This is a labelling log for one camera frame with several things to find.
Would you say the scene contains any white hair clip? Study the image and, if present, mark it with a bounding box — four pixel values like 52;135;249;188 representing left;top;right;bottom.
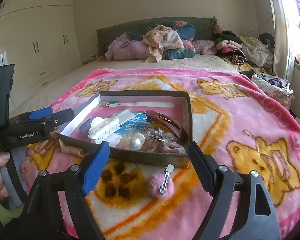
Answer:
88;116;120;144

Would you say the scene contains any pink pompom hair clip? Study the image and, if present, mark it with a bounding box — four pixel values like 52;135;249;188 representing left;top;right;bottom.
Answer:
148;164;174;199

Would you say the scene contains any pearl bead hair tie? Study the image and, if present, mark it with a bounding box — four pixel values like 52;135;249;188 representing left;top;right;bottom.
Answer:
120;132;146;151

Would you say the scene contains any dark red hair claw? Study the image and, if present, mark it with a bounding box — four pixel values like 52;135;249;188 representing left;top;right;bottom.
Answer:
146;110;189;143

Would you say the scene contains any green sleeve forearm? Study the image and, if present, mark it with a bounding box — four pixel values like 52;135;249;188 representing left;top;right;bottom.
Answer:
0;204;23;225

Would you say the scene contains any open cardboard jewelry box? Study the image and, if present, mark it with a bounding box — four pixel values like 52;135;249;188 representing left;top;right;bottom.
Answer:
56;90;192;153

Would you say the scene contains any bed with beige cover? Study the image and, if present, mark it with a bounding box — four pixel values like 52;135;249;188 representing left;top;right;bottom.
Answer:
10;54;238;117

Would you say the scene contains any pink lace scrunchie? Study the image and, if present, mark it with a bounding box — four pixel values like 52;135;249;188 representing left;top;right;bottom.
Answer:
140;128;186;154

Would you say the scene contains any pink cartoon fleece blanket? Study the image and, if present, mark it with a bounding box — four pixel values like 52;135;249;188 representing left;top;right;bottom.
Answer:
25;68;300;240

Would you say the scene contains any clear plastic bag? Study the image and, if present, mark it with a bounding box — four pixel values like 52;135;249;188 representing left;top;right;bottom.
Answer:
108;109;137;127

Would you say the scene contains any blue printed card packet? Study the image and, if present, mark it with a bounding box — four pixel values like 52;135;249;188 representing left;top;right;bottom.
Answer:
115;113;151;135

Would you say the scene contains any cream built-in wardrobe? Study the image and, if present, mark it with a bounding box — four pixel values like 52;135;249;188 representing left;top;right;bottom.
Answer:
0;0;82;111

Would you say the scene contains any pink lilac garment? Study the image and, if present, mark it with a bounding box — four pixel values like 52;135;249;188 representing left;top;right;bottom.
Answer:
105;32;148;61

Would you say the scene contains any pile of clothes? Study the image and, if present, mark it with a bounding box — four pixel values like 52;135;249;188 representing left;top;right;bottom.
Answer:
213;25;294;109

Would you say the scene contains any orange floral cloth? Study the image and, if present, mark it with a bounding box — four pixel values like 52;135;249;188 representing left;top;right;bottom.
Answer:
142;25;185;63

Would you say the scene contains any cream window curtain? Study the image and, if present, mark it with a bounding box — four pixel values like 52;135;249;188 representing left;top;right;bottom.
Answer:
270;0;300;81

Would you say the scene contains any dark green headboard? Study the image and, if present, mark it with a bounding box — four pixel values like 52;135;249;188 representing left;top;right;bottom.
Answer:
96;16;217;56

